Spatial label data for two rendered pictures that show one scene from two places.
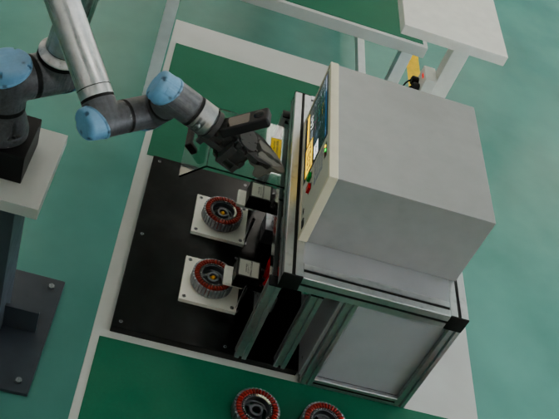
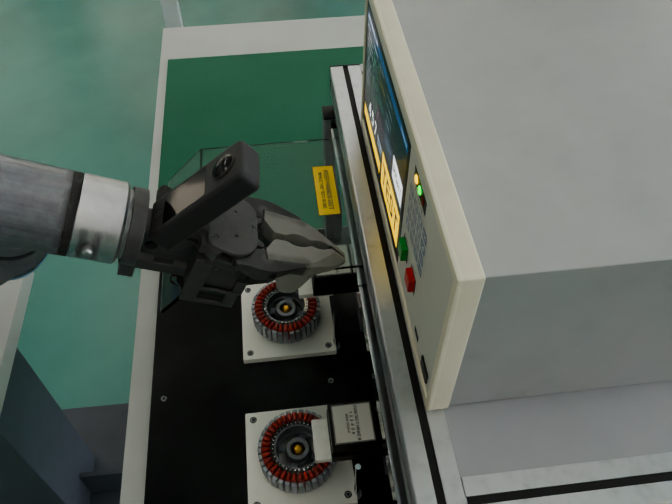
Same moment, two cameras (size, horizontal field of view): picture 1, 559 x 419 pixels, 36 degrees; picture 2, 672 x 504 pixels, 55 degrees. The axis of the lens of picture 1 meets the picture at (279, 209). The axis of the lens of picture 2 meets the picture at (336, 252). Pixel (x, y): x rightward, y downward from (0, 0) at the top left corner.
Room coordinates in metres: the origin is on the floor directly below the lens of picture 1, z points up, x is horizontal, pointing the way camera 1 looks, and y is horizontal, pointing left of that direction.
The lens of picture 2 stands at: (1.15, -0.01, 1.69)
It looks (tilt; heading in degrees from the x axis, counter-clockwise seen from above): 50 degrees down; 7
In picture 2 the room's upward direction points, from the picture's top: straight up
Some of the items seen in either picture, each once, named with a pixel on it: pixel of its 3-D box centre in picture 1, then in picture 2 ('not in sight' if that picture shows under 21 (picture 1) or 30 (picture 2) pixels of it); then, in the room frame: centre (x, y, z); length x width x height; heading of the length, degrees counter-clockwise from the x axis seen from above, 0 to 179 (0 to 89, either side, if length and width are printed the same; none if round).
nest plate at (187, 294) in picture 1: (210, 284); (299, 457); (1.51, 0.08, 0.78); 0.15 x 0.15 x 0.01; 13
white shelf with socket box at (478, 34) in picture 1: (422, 66); not in sight; (2.64, -0.24, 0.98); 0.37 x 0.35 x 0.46; 13
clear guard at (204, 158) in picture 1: (248, 155); (281, 216); (1.74, 0.13, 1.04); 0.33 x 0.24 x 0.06; 103
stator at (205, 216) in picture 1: (222, 214); (286, 310); (1.75, 0.14, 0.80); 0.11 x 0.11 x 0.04
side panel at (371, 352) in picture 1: (376, 354); not in sight; (1.41, -0.35, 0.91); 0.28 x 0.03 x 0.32; 103
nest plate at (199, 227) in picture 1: (220, 219); (287, 318); (1.75, 0.14, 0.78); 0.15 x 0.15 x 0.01; 13
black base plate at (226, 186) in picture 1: (219, 256); (302, 386); (1.63, 0.10, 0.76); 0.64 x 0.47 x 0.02; 13
